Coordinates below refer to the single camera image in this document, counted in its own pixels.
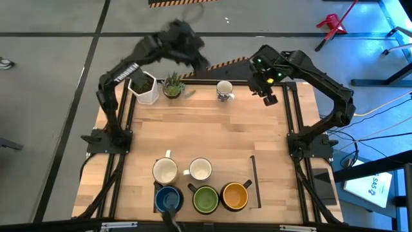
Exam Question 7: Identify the black rig crossbar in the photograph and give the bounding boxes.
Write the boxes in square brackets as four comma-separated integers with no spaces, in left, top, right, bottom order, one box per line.
[0,218,412,232]

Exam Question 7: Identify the yellow mug with white handle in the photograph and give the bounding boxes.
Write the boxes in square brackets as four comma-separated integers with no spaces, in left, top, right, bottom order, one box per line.
[152,150,179,186]

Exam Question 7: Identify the black chair leg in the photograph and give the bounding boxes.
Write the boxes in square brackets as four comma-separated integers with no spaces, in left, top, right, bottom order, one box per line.
[0,137,25,151]

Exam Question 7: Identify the white printed box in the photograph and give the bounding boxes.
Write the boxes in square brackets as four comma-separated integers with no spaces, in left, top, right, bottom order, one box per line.
[342,159,394,209]

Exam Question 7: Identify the yellow floor cable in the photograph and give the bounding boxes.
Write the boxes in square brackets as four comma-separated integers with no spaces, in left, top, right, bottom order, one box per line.
[353,91,412,117]

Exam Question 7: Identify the black hazard striped mat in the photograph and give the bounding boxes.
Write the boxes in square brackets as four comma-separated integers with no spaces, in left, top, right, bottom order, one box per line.
[182,56,258,82]
[147,0,223,8]

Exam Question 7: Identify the succulent plant in black pot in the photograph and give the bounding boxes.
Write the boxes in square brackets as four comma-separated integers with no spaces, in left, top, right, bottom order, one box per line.
[161,71,196,100]

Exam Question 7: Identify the black mug yellow inside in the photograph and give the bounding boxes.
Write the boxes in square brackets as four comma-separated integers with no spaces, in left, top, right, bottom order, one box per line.
[220,179,253,213]

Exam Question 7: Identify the white mug blue floral print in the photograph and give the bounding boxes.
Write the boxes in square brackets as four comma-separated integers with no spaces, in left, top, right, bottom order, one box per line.
[216,80,236,103]
[182,157,213,181]

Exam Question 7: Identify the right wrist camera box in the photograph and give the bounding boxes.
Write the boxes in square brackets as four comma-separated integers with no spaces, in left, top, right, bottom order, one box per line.
[263,94,279,107]

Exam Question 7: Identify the black desk frame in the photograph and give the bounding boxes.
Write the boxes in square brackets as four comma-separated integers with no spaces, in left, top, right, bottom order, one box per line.
[333,150,412,232]

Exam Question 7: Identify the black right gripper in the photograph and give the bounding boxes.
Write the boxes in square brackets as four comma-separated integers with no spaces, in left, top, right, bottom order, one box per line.
[248,66,278,99]

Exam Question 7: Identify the white hexagonal planter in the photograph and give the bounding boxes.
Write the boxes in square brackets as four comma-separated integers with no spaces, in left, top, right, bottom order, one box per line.
[127,71,160,106]

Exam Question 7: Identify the black flat panel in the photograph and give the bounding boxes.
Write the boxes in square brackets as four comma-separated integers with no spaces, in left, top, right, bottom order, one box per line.
[311,167,338,207]

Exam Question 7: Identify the office chair wheel base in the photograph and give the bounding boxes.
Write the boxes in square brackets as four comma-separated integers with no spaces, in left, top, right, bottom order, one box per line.
[382,27,412,55]

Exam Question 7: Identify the green column cactus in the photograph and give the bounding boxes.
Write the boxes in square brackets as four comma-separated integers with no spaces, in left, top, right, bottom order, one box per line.
[133,69,154,94]

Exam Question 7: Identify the silver metal bracket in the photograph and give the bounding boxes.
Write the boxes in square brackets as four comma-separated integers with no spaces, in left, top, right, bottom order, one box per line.
[100,221,138,231]
[279,224,318,232]

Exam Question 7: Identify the black mug blue inside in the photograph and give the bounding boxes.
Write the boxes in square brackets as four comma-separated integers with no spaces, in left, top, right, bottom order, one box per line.
[153,181,184,213]

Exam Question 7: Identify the red pole stand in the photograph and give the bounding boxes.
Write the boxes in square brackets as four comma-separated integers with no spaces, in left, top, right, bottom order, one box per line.
[314,0,359,52]

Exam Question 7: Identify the person's shoe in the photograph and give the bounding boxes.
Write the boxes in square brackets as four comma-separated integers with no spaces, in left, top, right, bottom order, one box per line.
[0,56,15,70]

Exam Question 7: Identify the black mug green inside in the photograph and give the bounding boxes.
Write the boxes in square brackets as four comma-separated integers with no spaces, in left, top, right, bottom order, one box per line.
[187,182,221,215]

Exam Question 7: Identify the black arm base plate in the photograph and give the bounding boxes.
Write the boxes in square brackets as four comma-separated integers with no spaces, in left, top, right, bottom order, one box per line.
[286,133,339,159]
[80,128,133,155]

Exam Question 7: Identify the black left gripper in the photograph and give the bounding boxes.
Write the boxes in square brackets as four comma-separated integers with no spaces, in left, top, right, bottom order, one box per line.
[159,19,211,73]

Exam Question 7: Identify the black aluminium frame rail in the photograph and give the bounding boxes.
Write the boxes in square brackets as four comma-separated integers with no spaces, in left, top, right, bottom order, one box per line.
[124,79,297,86]
[96,80,138,220]
[282,82,342,225]

